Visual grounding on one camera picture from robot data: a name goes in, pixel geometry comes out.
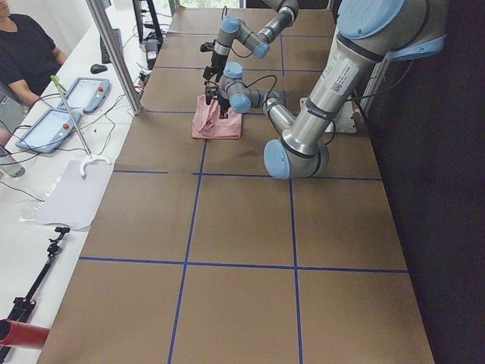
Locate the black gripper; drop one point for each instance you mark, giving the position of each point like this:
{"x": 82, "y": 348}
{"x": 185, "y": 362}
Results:
{"x": 216, "y": 61}
{"x": 223, "y": 103}

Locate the pink Snoopy t-shirt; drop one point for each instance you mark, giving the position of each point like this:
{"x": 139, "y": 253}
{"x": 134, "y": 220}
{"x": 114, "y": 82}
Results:
{"x": 208, "y": 125}

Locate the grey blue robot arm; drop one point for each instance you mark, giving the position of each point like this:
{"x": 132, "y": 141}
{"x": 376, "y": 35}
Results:
{"x": 258, "y": 44}
{"x": 367, "y": 32}

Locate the black computer mouse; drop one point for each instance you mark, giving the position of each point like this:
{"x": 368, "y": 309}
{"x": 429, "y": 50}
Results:
{"x": 98, "y": 68}

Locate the upper blue teach pendant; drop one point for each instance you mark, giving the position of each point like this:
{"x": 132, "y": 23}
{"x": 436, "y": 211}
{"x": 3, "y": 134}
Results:
{"x": 86, "y": 94}

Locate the blue teach pendant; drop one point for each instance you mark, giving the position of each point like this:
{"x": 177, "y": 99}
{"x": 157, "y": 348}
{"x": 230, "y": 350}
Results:
{"x": 86, "y": 94}
{"x": 49, "y": 132}

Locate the lower blue teach pendant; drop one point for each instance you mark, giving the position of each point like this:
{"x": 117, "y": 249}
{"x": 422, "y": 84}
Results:
{"x": 49, "y": 132}

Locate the white paper sheet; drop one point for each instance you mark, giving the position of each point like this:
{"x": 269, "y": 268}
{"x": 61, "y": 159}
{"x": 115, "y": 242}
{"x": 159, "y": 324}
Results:
{"x": 74, "y": 200}

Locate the seated person black shirt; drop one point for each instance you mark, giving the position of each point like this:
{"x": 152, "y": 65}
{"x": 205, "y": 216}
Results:
{"x": 29, "y": 56}

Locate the black tripod pole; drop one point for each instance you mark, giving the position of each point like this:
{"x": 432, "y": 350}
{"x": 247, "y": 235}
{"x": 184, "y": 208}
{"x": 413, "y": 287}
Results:
{"x": 24, "y": 306}

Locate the aluminium frame post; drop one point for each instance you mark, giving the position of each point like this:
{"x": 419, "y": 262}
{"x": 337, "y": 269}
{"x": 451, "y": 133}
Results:
{"x": 105, "y": 31}

